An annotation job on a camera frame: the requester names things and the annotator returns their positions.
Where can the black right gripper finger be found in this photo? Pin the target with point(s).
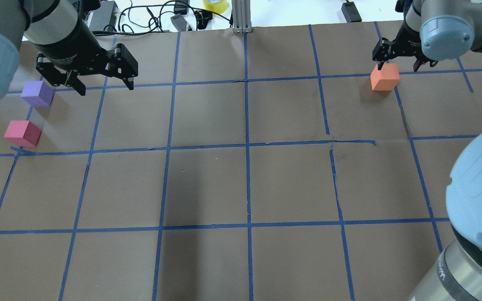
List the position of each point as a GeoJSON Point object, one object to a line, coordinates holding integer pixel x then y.
{"type": "Point", "coordinates": [383, 52]}
{"type": "Point", "coordinates": [422, 61]}

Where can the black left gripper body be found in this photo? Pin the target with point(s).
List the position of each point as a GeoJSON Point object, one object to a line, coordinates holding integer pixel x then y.
{"type": "Point", "coordinates": [75, 47]}

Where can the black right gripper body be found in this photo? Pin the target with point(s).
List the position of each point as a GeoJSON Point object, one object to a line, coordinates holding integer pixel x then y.
{"type": "Point", "coordinates": [408, 43]}

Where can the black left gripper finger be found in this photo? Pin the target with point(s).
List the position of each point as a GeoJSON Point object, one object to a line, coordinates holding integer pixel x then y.
{"type": "Point", "coordinates": [121, 64]}
{"type": "Point", "coordinates": [57, 78]}

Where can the orange foam block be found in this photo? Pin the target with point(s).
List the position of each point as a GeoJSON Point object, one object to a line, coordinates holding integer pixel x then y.
{"type": "Point", "coordinates": [385, 79]}

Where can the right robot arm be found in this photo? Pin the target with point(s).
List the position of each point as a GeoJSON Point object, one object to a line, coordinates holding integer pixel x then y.
{"type": "Point", "coordinates": [433, 31]}

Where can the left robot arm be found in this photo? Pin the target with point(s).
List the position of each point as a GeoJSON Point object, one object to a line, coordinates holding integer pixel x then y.
{"type": "Point", "coordinates": [16, 16]}

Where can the purple foam block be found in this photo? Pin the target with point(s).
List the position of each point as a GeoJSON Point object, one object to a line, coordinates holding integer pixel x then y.
{"type": "Point", "coordinates": [37, 93]}

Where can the black power adapter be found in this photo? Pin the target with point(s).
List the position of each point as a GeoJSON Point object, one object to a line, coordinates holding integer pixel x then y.
{"type": "Point", "coordinates": [103, 18]}

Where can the small black adapter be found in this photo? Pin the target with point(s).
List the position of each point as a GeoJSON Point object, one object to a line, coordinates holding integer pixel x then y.
{"type": "Point", "coordinates": [350, 12]}

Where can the pink foam block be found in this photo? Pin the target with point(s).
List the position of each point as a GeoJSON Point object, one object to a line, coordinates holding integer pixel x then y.
{"type": "Point", "coordinates": [23, 133]}

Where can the yellow tape roll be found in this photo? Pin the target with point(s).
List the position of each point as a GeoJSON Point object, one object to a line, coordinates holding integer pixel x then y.
{"type": "Point", "coordinates": [217, 6]}

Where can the aluminium frame post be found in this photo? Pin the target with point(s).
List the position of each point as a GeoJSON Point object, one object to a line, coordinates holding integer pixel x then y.
{"type": "Point", "coordinates": [241, 13]}

